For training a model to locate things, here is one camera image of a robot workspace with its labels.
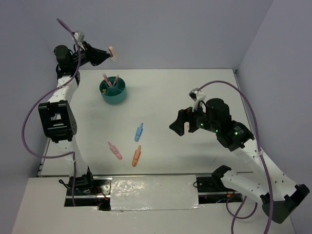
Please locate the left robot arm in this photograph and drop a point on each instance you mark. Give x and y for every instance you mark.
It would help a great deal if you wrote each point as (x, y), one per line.
(57, 118)

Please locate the orange slim highlighter pen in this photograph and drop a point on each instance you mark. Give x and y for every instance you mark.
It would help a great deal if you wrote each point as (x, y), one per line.
(106, 79)

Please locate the pink grey mini stapler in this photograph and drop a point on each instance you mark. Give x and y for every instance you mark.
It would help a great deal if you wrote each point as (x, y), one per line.
(112, 53)

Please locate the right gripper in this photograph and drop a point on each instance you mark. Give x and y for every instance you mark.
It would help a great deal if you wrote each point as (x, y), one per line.
(184, 115)

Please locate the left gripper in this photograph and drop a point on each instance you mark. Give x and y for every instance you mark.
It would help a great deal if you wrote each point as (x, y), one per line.
(94, 56)

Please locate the orange stubby highlighter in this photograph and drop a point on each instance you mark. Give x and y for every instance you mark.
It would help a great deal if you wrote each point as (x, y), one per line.
(136, 156)

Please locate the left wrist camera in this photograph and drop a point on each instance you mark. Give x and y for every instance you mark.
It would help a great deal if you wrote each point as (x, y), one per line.
(79, 36)

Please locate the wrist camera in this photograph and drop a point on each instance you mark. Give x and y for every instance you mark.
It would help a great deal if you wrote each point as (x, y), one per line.
(79, 36)
(197, 96)

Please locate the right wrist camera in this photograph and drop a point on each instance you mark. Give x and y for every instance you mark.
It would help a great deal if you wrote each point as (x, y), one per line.
(197, 96)

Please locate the blue stubby highlighter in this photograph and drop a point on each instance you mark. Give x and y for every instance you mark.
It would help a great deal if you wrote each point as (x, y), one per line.
(138, 133)

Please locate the red slim highlighter pen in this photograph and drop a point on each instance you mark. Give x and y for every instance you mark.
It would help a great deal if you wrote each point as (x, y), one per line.
(115, 81)

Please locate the teal round organizer container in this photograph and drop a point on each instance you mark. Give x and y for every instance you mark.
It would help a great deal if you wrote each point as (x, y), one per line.
(114, 95)

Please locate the silver foil sheet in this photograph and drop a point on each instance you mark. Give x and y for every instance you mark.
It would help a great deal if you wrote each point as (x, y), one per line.
(161, 192)

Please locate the pink stubby highlighter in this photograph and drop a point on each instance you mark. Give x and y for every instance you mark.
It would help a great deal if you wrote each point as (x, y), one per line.
(115, 151)

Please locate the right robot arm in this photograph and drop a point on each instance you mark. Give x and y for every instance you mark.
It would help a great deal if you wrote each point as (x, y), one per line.
(237, 138)

